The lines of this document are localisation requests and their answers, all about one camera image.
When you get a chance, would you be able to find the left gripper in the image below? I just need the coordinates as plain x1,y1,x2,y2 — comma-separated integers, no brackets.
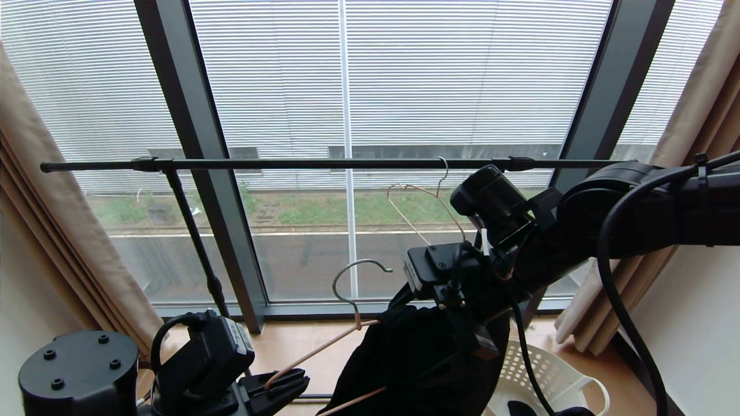
173,368,310,416

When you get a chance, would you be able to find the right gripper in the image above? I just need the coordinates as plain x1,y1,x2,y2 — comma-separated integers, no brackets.
436,277,510,360

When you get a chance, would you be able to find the pink clothes hanger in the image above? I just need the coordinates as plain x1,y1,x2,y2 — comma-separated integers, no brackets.
386,156,468,246
263,259,394,416

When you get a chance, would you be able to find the black garment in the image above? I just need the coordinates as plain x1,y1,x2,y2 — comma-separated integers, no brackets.
318,300,512,416

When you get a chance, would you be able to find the white laundry basket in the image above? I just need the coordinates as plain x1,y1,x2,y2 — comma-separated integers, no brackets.
483,341,611,416

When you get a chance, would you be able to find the black clothes rack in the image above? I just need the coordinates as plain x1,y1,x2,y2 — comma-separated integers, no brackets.
39,156,637,402

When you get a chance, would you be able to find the window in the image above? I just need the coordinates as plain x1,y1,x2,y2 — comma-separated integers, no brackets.
0,0,726,335

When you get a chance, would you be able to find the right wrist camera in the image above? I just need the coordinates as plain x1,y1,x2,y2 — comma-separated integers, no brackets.
403,243,483,301

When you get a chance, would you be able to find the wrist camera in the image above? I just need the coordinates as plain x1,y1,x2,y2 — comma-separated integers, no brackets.
403,243,483,301
151,310,256,405

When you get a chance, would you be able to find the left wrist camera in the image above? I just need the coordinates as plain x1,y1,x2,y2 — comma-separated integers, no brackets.
151,310,256,405

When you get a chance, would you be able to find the black cable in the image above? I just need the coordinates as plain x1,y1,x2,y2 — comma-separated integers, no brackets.
149,312,203,370
595,151,740,416

